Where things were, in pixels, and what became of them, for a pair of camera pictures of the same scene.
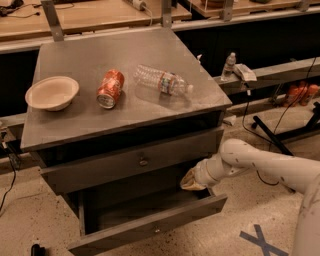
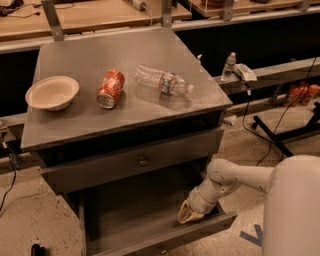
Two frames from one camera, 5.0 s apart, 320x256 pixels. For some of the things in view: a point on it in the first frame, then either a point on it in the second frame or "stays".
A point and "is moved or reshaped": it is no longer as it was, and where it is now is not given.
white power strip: (139, 4) stays
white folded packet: (245, 73) stays
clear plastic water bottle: (164, 81) stays
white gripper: (204, 176) → (197, 202)
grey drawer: (134, 162) stays
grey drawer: (113, 214) is moved or reshaped
